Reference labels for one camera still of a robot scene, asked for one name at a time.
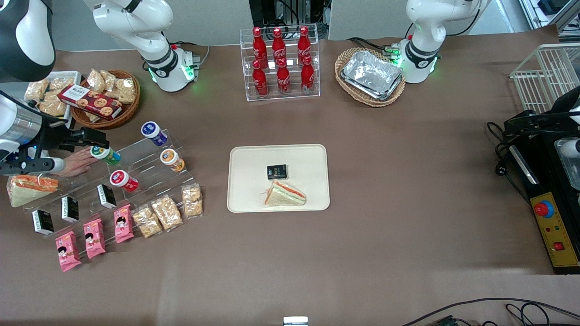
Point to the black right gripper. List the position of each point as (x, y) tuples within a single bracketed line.
[(55, 136)]

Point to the green gum bottle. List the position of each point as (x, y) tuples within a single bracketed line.
[(108, 156)]

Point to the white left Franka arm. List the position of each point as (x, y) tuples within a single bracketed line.
[(421, 54)]

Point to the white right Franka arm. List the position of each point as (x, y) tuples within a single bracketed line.
[(136, 20)]

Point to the red gum bottle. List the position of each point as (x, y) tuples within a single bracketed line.
[(123, 180)]

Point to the blue gum bottle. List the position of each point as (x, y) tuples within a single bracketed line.
[(154, 133)]

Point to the orange gum bottle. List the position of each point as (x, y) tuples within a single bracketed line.
[(172, 160)]

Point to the cream plastic tray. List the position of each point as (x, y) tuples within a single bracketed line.
[(253, 181)]

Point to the aluminium foil tray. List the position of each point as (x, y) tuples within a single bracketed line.
[(371, 74)]

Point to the bare human hand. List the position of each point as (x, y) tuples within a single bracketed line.
[(78, 163)]

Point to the red cookie box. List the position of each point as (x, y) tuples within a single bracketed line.
[(90, 101)]

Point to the brown wicker basket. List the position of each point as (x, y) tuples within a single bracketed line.
[(129, 108)]

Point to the clear cracker bag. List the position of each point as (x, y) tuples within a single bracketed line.
[(36, 90), (61, 83), (53, 107), (110, 78), (95, 80), (124, 91)]

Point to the small black snack box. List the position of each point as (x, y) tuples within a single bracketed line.
[(70, 208), (277, 171), (43, 222), (106, 196)]

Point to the clear acrylic stepped shelf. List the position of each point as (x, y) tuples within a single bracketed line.
[(147, 170)]

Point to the white plastic bin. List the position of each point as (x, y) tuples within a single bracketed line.
[(68, 76)]

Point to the wrapped triangle sandwich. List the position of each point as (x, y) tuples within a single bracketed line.
[(29, 190), (284, 195)]

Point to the pink snack pack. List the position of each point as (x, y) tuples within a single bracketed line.
[(94, 238), (68, 251), (123, 223)]

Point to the clear nut snack bag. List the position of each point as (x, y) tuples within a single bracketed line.
[(192, 201), (146, 221), (166, 213)]

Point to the clear acrylic bottle rack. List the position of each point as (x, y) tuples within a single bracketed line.
[(248, 93)]

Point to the red cola bottle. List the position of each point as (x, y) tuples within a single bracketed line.
[(307, 76), (283, 78), (260, 80), (304, 44), (259, 45), (278, 46)]

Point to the black equipment rack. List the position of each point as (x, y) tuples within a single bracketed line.
[(290, 11)]

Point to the light wicker basket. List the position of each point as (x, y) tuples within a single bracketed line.
[(344, 88)]

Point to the small silver metal block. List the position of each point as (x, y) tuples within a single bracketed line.
[(295, 321)]

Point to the red emergency stop button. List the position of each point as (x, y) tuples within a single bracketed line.
[(543, 208)]

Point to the black yellow control box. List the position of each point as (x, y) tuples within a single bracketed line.
[(555, 235)]

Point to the clear plastic container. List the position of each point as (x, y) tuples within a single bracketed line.
[(570, 158)]

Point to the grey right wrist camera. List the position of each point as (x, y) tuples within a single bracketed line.
[(31, 165)]

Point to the aluminium frame with gear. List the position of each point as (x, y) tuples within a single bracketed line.
[(550, 13)]

